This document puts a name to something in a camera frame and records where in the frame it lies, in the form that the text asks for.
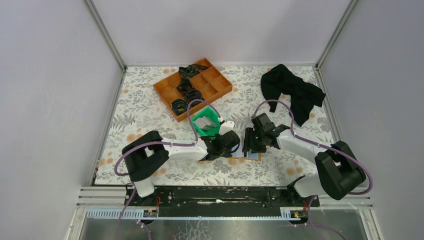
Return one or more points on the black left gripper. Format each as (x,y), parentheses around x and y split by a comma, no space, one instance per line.
(227,154)

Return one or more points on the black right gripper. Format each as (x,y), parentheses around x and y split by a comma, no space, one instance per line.
(248,144)

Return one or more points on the orange leather card holder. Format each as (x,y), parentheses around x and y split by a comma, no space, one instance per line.
(246,156)

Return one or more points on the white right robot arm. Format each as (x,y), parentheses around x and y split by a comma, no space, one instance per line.
(338,173)

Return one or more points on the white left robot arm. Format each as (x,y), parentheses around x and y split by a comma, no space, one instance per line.
(148,153)

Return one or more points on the stack of white cards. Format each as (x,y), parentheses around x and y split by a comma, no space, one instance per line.
(205,123)

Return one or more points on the green plastic bin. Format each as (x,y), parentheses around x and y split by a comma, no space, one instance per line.
(209,112)

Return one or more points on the black cloth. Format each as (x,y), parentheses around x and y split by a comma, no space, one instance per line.
(304,96)

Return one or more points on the rolled dark belt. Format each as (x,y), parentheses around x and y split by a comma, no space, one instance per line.
(184,86)
(179,106)
(193,94)

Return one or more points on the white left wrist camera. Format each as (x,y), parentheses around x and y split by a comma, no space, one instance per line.
(225,125)

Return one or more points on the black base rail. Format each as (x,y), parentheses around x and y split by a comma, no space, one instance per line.
(216,202)

